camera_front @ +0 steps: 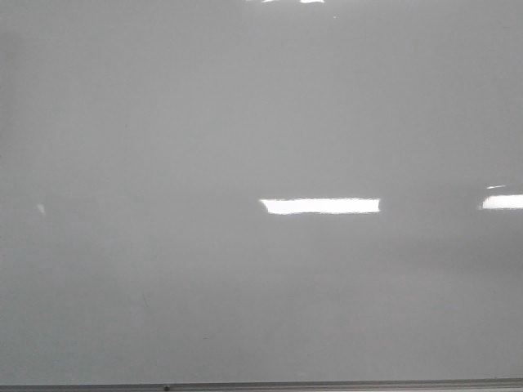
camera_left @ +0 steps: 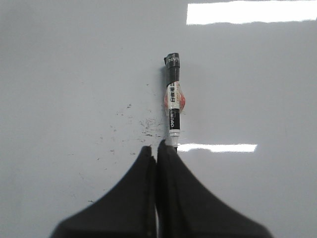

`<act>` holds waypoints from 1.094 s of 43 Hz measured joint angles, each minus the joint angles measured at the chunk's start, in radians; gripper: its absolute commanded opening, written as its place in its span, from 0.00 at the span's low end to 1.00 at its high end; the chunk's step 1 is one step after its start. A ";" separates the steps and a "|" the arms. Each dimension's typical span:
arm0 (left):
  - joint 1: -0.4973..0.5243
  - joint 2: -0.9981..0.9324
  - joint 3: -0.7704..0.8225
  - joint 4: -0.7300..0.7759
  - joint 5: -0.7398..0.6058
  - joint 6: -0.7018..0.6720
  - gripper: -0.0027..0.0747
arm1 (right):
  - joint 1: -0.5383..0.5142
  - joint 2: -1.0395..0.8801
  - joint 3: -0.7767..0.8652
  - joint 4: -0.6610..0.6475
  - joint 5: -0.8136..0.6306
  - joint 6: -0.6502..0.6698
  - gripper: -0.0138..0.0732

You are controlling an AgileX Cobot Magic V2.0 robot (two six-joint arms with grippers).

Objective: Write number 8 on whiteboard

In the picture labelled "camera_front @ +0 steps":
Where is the white whiteboard with aluminium frame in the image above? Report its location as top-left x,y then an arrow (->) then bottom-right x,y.
1,1 -> 522,385

